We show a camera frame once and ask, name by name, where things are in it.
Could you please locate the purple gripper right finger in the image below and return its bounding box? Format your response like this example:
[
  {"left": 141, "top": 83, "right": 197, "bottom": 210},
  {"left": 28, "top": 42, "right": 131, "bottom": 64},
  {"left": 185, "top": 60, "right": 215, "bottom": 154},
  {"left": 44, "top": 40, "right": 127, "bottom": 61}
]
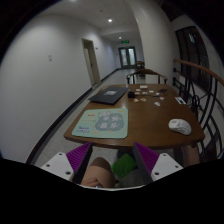
[{"left": 132, "top": 141, "right": 184, "bottom": 185}]

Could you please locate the black laptop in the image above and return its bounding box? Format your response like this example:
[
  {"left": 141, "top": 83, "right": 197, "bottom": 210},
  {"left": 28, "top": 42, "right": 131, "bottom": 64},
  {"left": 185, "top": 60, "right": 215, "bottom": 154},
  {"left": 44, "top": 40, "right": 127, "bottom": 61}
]
[{"left": 90, "top": 87, "right": 128, "bottom": 105}]

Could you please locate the white computer mouse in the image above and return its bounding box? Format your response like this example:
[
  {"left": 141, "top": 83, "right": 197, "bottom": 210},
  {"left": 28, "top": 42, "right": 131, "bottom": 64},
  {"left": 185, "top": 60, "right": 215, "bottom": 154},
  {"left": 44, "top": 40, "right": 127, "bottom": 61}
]
[{"left": 168, "top": 119, "right": 192, "bottom": 136}]

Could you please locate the green exit sign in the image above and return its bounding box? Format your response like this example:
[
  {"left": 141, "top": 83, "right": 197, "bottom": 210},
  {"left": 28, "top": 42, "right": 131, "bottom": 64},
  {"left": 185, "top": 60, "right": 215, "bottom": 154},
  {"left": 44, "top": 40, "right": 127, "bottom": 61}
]
[{"left": 121, "top": 40, "right": 129, "bottom": 44}]

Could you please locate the side doorway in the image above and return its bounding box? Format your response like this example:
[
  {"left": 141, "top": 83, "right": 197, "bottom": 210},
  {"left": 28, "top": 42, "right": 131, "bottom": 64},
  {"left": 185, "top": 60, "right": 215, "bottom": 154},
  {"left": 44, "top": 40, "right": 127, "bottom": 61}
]
[{"left": 82, "top": 39, "right": 100, "bottom": 86}]

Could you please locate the small black box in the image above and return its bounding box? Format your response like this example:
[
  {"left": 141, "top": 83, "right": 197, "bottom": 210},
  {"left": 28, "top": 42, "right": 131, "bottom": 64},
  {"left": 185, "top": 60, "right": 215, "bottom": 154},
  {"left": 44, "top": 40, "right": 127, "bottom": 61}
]
[{"left": 128, "top": 92, "right": 136, "bottom": 98}]

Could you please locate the wooden chair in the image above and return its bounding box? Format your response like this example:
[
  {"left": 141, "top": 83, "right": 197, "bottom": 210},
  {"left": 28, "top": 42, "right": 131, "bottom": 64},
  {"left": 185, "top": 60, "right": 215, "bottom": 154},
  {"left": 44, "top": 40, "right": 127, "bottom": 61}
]
[{"left": 125, "top": 68, "right": 169, "bottom": 85}]

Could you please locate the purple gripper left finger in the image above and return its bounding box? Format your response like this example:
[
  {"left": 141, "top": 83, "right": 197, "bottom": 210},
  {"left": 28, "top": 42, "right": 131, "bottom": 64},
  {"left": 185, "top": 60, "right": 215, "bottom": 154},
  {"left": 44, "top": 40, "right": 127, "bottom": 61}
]
[{"left": 40, "top": 141, "right": 94, "bottom": 185}]

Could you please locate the green mouse pad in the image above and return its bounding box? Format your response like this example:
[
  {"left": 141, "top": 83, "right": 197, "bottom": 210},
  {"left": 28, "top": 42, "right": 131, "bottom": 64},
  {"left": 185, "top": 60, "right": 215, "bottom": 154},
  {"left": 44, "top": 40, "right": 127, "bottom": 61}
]
[{"left": 72, "top": 108, "right": 128, "bottom": 139}]

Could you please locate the white card on table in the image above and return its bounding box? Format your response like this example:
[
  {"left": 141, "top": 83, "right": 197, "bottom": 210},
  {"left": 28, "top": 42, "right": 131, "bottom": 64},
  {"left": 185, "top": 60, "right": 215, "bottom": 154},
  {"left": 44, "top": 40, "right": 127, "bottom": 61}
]
[{"left": 175, "top": 97, "right": 186, "bottom": 105}]

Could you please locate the white paper note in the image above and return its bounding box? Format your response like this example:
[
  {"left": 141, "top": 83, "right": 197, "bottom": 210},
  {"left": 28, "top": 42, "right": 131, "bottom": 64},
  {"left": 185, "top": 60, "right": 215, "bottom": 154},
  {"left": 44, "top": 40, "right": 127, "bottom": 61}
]
[{"left": 140, "top": 85, "right": 148, "bottom": 89}]

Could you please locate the double glass door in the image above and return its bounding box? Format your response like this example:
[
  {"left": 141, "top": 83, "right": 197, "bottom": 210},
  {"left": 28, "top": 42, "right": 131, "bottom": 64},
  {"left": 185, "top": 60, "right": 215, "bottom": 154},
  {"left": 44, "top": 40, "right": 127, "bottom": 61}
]
[{"left": 118, "top": 47, "right": 136, "bottom": 69}]

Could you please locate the wooden stair handrail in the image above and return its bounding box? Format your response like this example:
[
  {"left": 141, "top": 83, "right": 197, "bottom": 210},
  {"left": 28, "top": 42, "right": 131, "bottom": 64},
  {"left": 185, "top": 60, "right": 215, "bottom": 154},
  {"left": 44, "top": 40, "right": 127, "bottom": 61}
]
[{"left": 173, "top": 59, "right": 224, "bottom": 87}]

